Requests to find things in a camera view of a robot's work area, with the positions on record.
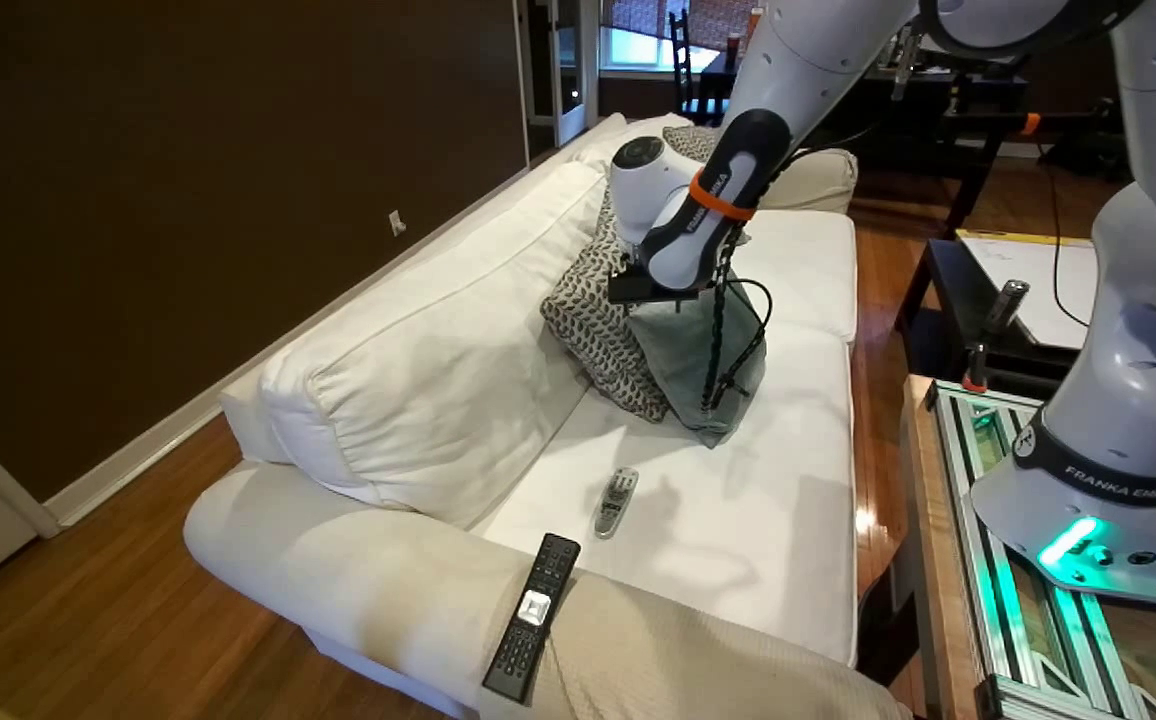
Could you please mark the black remote control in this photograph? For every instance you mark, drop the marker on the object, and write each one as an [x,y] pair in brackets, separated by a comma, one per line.
[535,614]

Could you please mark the blue silk pillow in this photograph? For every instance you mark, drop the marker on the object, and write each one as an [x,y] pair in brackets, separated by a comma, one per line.
[690,366]

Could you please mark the white sofa back cushion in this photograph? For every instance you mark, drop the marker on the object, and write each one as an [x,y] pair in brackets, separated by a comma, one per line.
[429,361]

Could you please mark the grey remote control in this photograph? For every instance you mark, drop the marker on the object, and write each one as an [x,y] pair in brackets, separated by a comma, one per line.
[618,503]

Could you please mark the leaf pattern pillow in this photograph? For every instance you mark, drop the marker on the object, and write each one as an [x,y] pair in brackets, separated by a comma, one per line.
[599,324]

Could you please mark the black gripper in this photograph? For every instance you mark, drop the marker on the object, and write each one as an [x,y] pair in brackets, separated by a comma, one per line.
[660,286]

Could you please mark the black side table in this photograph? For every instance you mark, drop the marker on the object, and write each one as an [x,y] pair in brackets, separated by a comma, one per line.
[989,104]

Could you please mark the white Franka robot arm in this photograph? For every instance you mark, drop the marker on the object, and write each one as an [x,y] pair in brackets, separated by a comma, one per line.
[1138,375]

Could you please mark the dark wooden chair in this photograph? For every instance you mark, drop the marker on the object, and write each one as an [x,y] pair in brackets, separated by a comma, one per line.
[698,65]

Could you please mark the white sofa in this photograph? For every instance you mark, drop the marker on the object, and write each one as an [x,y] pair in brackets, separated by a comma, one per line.
[268,533]

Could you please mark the white sofa seat cushion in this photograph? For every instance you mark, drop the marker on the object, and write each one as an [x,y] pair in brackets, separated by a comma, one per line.
[736,533]
[800,267]

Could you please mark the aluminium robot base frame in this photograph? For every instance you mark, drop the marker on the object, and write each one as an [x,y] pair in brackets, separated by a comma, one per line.
[1040,641]

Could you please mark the black coffee table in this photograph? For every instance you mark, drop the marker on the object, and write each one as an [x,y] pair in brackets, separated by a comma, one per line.
[961,303]

